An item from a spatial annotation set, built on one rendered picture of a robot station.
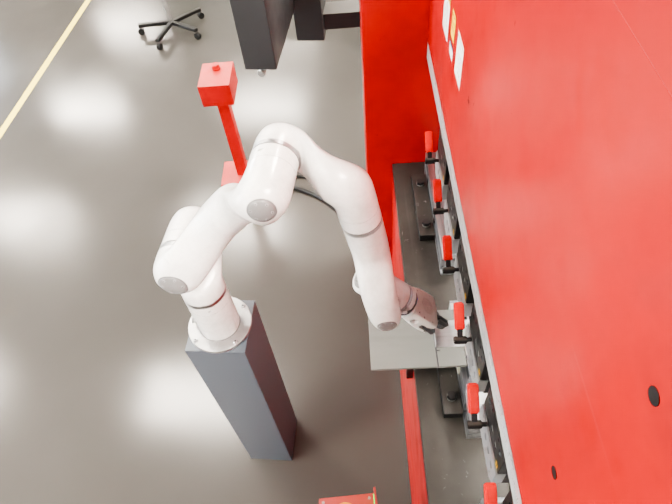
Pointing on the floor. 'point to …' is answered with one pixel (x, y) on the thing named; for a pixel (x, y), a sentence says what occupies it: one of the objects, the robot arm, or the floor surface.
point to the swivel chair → (171, 23)
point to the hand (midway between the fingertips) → (439, 322)
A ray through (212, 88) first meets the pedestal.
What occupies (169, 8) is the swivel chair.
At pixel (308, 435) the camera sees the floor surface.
